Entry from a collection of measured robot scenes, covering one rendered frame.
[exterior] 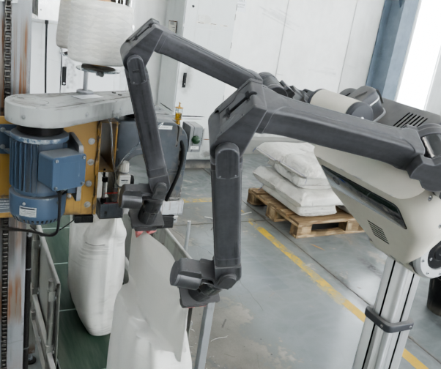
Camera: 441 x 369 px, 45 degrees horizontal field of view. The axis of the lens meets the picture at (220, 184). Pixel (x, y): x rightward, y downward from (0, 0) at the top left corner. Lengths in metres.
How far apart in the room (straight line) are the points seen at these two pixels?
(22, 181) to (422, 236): 1.01
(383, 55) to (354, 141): 6.56
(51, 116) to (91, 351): 1.11
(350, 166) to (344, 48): 5.87
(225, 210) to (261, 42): 5.54
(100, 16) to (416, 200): 0.87
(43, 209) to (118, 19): 0.54
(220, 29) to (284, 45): 1.30
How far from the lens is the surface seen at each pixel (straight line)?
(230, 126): 0.84
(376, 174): 1.29
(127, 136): 1.69
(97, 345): 2.25
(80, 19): 1.43
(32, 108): 1.40
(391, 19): 7.47
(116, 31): 1.43
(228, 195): 0.97
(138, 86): 1.36
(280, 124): 0.86
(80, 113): 1.47
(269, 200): 4.79
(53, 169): 1.39
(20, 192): 1.51
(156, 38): 1.31
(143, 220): 1.61
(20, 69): 1.65
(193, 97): 5.53
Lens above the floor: 1.72
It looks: 19 degrees down
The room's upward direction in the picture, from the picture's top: 9 degrees clockwise
